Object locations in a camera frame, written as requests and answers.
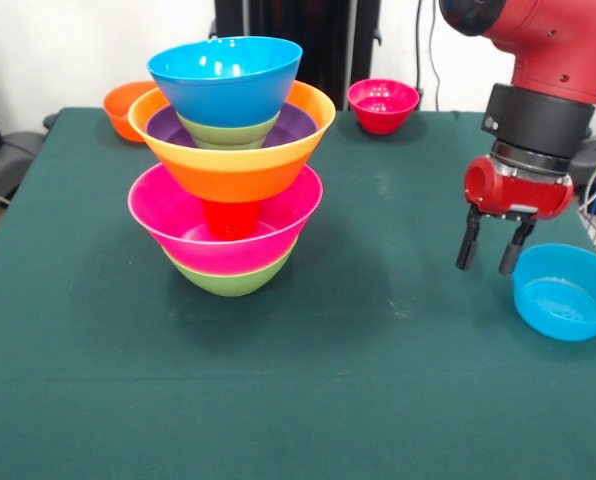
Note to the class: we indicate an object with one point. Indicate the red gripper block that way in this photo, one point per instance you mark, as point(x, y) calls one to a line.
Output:
point(528, 195)

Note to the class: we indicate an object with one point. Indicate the small blue bowl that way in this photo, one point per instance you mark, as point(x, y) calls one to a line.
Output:
point(553, 320)

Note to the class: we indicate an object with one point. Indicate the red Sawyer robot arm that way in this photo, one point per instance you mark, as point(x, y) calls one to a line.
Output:
point(543, 45)

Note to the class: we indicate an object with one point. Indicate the small pink bowl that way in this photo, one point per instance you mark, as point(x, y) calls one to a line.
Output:
point(383, 120)

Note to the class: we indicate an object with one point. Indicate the dark green tablecloth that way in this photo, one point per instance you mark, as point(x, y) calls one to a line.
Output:
point(328, 375)

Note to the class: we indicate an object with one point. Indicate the purple bowl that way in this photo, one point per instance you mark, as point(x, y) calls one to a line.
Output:
point(298, 127)

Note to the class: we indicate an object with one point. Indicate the large green bowl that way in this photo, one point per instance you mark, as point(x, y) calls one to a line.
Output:
point(233, 285)

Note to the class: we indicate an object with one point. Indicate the red cup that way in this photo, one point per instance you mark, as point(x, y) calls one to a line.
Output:
point(230, 220)

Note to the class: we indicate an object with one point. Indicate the large orange bowl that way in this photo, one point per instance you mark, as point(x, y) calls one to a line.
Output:
point(228, 180)

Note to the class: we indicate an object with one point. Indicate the large pink bowl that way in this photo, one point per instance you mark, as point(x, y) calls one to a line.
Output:
point(218, 257)

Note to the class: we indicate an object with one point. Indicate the light green bowl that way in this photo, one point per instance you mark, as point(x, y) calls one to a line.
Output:
point(228, 134)

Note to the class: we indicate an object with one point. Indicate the large blue bowl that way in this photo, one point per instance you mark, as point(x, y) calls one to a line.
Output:
point(223, 100)

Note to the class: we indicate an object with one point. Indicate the small orange bowl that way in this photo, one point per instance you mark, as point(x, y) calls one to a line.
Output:
point(120, 125)

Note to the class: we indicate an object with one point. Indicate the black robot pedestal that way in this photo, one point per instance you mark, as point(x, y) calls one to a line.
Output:
point(318, 40)

